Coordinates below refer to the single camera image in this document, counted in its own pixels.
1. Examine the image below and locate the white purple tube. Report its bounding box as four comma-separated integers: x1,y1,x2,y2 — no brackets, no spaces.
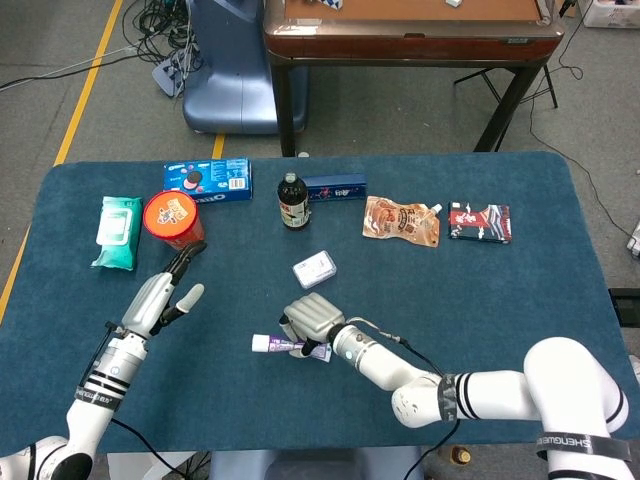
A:
251,333,333,363

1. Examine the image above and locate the black flat object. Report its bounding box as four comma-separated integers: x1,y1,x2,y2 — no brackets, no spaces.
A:
607,288,640,329

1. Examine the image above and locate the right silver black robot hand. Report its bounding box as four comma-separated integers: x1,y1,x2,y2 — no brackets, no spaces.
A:
278,292,347,359

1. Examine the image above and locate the blue felt table mat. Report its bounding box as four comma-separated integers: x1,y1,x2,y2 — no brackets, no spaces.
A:
0,152,629,456

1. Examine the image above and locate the black cable bundle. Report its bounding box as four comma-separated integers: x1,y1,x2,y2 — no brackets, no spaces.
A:
122,0,204,66

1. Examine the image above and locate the orange brown spout pouch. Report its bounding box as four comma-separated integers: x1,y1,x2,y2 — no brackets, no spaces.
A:
362,195,444,248

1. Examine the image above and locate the dark glass bottle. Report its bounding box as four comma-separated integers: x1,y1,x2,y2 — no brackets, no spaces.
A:
277,172,311,231

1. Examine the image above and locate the blue grey machine base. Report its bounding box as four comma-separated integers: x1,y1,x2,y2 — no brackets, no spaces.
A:
182,0,309,135

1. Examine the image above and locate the red snack canister orange lid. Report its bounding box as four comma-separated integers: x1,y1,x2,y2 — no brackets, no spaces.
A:
142,190,206,252

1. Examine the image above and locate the grey power strip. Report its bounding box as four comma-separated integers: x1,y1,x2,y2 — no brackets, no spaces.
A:
151,49,194,99

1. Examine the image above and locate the green wet wipes pack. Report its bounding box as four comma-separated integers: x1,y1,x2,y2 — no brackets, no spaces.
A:
90,195,144,272

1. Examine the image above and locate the blue Oreo cookie box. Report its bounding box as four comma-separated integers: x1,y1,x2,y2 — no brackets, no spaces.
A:
163,158,254,205

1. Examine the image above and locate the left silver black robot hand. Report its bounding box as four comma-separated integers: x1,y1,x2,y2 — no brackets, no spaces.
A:
121,241,208,339

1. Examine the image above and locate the red black patterned box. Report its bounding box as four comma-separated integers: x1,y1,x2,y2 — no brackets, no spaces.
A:
448,201,512,245

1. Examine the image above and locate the small white plastic case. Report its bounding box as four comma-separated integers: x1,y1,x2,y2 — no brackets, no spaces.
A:
292,249,338,290

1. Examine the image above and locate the brown wooden table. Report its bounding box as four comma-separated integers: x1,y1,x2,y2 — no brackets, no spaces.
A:
263,0,565,159

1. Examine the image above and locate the long dark blue box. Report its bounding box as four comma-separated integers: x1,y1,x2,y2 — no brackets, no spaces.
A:
301,172,368,204

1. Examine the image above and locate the white box under table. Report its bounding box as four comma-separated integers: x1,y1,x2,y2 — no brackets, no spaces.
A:
107,451,199,480

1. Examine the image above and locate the white storage box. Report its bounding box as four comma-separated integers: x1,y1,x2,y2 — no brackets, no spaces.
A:
582,0,640,29

